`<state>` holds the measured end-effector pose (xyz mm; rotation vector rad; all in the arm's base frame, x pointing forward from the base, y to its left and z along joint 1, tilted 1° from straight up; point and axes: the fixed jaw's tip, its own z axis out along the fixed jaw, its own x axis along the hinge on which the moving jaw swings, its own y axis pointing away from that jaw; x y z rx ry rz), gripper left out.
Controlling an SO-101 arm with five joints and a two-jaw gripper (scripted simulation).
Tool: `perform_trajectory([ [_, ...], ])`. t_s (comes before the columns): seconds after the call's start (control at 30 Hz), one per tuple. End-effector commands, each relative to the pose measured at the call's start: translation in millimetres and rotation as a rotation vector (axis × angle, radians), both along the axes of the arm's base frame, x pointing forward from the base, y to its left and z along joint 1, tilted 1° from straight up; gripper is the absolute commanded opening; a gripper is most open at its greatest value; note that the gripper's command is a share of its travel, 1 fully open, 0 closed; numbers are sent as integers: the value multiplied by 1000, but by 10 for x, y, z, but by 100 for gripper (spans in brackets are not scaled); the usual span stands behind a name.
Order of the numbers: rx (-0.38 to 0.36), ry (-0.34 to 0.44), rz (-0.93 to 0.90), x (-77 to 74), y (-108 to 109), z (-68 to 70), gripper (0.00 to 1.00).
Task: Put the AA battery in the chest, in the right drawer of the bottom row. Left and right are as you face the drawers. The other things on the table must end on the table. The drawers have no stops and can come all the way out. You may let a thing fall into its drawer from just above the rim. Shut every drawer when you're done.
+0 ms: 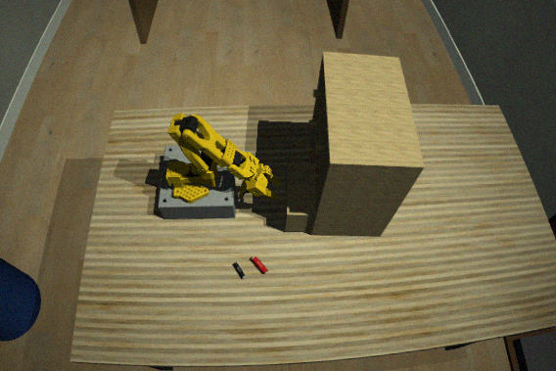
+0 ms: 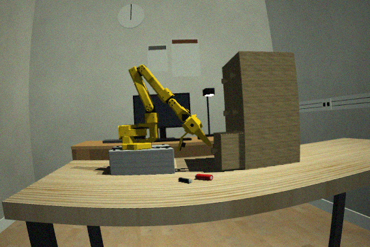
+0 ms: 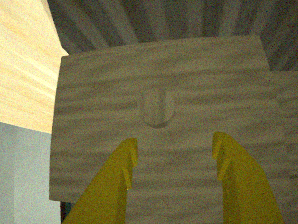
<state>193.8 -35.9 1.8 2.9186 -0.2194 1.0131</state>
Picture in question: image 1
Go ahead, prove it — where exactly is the black aa battery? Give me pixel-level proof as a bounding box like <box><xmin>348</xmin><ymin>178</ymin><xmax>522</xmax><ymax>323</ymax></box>
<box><xmin>234</xmin><ymin>262</ymin><xmax>246</xmax><ymax>279</ymax></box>

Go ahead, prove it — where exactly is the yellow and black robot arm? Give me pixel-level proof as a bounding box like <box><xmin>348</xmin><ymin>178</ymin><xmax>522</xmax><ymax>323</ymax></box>
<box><xmin>168</xmin><ymin>114</ymin><xmax>259</xmax><ymax>204</ymax></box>

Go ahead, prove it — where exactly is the red aa battery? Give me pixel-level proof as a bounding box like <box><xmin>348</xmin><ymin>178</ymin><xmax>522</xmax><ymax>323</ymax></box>
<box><xmin>252</xmin><ymin>256</ymin><xmax>268</xmax><ymax>274</ymax></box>

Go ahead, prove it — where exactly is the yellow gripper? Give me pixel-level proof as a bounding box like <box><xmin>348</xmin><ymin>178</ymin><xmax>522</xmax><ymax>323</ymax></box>
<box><xmin>239</xmin><ymin>163</ymin><xmax>281</xmax><ymax>200</ymax></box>

